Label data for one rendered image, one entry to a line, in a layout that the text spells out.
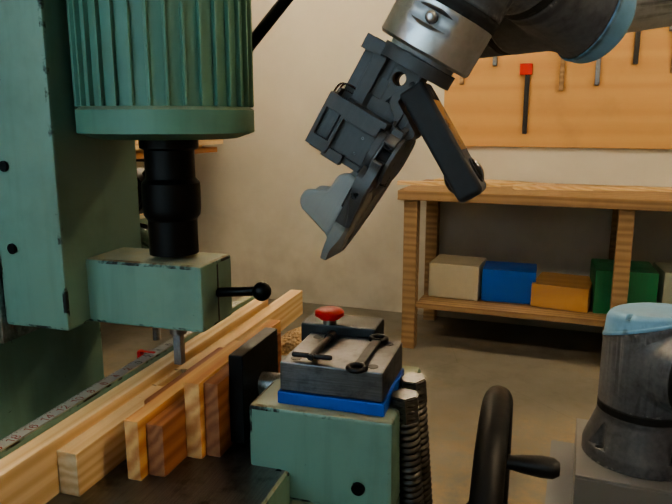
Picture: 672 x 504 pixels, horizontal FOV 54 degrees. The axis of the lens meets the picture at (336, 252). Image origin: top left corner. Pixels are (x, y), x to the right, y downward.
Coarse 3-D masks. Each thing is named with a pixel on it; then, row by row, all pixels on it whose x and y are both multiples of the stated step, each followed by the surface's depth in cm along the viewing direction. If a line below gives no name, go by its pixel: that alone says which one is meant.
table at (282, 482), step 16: (240, 448) 64; (192, 464) 61; (208, 464) 61; (224, 464) 61; (240, 464) 61; (112, 480) 58; (128, 480) 58; (144, 480) 58; (160, 480) 58; (176, 480) 58; (192, 480) 58; (208, 480) 58; (224, 480) 58; (240, 480) 58; (256, 480) 58; (272, 480) 58; (288, 480) 60; (64, 496) 56; (80, 496) 56; (96, 496) 56; (112, 496) 56; (128, 496) 56; (144, 496) 56; (160, 496) 56; (176, 496) 56; (192, 496) 56; (208, 496) 56; (224, 496) 56; (240, 496) 56; (256, 496) 56; (272, 496) 56; (288, 496) 60
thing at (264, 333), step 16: (256, 336) 68; (272, 336) 69; (240, 352) 63; (256, 352) 65; (272, 352) 69; (240, 368) 62; (256, 368) 65; (272, 368) 70; (240, 384) 63; (256, 384) 66; (240, 400) 63; (240, 416) 63; (240, 432) 64
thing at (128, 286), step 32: (96, 256) 70; (128, 256) 70; (192, 256) 70; (224, 256) 71; (96, 288) 70; (128, 288) 68; (160, 288) 67; (192, 288) 66; (96, 320) 70; (128, 320) 69; (160, 320) 68; (192, 320) 67
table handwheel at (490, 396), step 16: (496, 400) 62; (512, 400) 68; (480, 416) 61; (496, 416) 59; (512, 416) 73; (480, 432) 58; (496, 432) 58; (480, 448) 57; (496, 448) 57; (480, 464) 56; (496, 464) 55; (480, 480) 55; (496, 480) 55; (480, 496) 54; (496, 496) 54
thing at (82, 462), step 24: (264, 312) 95; (288, 312) 101; (240, 336) 85; (120, 408) 64; (96, 432) 59; (120, 432) 61; (72, 456) 55; (96, 456) 58; (120, 456) 61; (72, 480) 56; (96, 480) 58
